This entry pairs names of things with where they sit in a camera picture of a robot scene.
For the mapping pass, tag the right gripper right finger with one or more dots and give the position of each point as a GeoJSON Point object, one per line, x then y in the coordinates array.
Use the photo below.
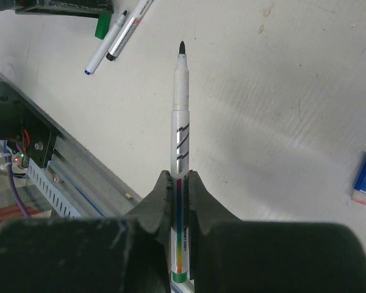
{"type": "Point", "coordinates": [233, 255]}

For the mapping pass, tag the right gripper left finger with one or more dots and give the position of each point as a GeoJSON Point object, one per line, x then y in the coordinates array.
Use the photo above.
{"type": "Point", "coordinates": [128, 253]}

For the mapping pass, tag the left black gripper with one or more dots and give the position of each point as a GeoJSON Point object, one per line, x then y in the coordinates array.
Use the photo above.
{"type": "Point", "coordinates": [58, 7]}

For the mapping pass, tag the white marker green end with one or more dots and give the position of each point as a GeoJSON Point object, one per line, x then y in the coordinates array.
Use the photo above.
{"type": "Point", "coordinates": [129, 26]}

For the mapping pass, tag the dark green pen cap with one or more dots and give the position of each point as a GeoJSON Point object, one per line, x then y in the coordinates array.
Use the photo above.
{"type": "Point", "coordinates": [102, 26]}

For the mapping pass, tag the white pen blue tip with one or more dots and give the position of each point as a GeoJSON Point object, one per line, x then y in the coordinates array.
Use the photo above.
{"type": "Point", "coordinates": [102, 49]}

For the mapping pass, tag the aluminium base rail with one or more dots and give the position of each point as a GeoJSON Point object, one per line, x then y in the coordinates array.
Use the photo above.
{"type": "Point", "coordinates": [88, 185]}

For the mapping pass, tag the slotted cable duct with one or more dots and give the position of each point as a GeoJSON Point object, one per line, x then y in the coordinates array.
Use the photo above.
{"type": "Point", "coordinates": [52, 194]}

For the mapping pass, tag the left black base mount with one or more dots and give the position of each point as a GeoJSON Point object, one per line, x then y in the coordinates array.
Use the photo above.
{"type": "Point", "coordinates": [37, 135]}

